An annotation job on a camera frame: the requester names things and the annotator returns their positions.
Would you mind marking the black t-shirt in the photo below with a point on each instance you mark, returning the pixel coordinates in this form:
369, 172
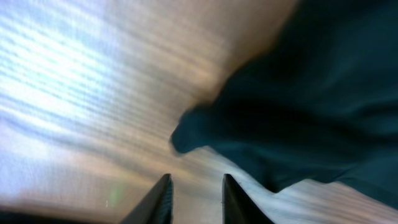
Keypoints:
321, 105

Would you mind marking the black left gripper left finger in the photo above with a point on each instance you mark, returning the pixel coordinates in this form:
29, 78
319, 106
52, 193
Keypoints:
157, 205

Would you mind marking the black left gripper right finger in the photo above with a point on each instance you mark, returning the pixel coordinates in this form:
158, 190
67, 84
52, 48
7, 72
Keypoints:
238, 207

